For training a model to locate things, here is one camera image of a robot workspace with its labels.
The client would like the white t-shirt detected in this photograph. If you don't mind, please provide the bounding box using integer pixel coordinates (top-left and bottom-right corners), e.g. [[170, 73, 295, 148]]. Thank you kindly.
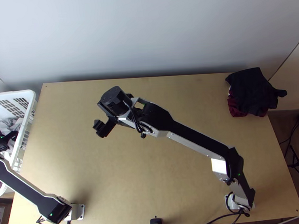
[[0, 117, 24, 138]]

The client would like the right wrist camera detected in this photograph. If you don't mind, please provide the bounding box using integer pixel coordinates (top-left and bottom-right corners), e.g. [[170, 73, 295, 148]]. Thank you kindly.
[[92, 118, 106, 133]]

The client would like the white laundry basket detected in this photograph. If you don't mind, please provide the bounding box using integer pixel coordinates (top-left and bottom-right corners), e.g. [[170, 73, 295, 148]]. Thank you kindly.
[[0, 89, 43, 198]]

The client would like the heap of clothes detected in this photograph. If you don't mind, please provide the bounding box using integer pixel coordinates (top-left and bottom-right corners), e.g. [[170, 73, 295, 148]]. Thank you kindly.
[[224, 66, 289, 120]]

